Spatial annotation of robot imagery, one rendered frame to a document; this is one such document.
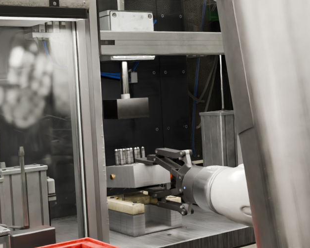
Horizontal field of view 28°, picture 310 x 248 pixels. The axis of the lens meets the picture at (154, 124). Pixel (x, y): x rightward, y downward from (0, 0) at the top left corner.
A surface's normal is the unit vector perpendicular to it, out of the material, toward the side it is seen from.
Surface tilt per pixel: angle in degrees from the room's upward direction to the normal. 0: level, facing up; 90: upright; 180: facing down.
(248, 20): 80
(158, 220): 90
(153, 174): 85
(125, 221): 90
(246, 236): 90
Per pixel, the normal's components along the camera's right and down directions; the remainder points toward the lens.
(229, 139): 0.58, 0.01
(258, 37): -0.47, -0.13
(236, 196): -0.77, -0.11
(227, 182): -0.75, -0.49
